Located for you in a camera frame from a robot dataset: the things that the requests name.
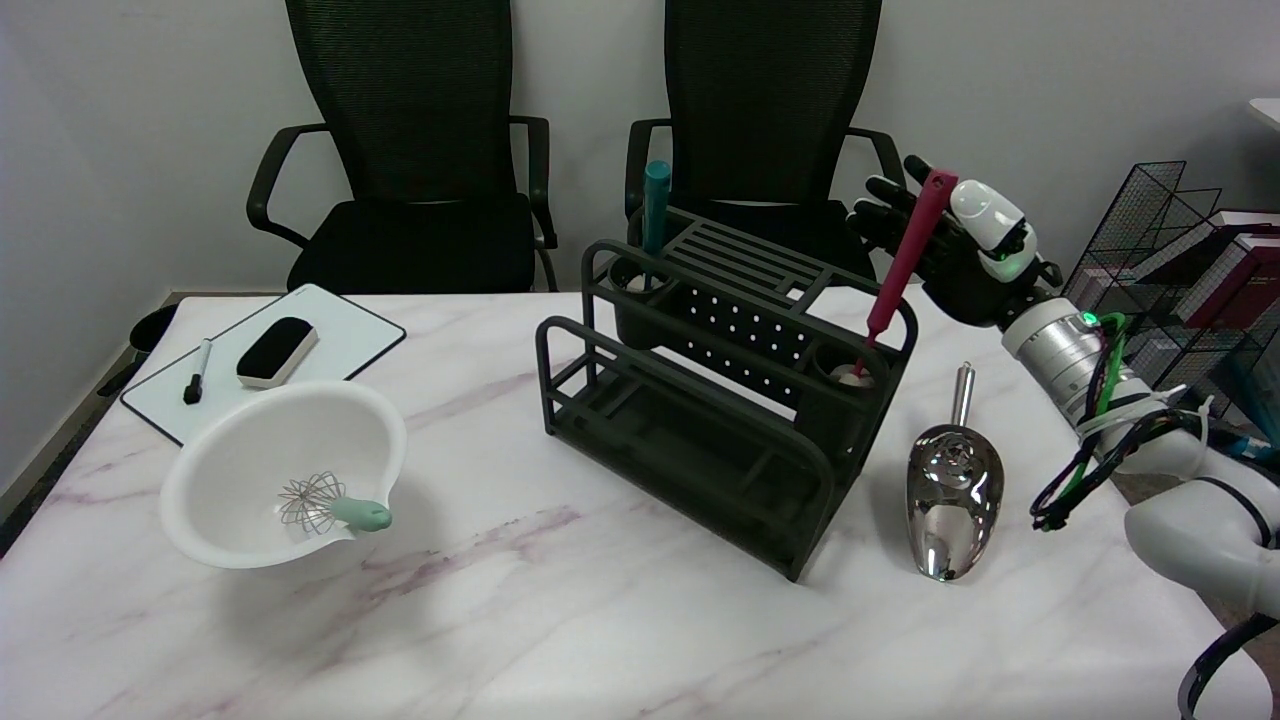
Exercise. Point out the black whiteboard marker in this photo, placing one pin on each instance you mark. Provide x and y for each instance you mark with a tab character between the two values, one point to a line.
197	375

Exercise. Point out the shiny metal scoop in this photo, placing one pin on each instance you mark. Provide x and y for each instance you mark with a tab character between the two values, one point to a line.
950	500

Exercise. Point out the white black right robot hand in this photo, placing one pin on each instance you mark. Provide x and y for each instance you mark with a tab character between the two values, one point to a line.
975	275

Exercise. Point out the small white whiteboard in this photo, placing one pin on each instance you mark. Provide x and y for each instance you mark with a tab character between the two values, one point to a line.
345	335

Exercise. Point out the black round floor object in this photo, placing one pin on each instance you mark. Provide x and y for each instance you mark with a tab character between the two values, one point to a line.
150	328

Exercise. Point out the pink sponge bottle brush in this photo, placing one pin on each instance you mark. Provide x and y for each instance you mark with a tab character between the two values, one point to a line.
905	260

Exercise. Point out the white book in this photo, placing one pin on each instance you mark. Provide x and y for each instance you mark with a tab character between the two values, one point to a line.
1165	350

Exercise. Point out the black mesh office chair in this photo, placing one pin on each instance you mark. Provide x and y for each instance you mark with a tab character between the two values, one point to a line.
410	120
770	100

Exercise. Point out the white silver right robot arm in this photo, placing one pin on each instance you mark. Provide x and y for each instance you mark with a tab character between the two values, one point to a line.
1060	355

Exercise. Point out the black metal dish rack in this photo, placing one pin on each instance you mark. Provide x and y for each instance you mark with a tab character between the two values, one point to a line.
680	440

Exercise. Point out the white furniture corner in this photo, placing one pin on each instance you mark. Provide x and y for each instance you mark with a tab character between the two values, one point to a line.
1268	110

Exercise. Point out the black white board eraser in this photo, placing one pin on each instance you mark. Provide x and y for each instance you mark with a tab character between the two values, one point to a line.
275	350

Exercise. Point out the white plastic mixing bowl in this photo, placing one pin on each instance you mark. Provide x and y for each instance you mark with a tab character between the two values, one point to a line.
250	460

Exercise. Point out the maroon book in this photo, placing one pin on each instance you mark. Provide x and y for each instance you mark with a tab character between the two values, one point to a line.
1250	280

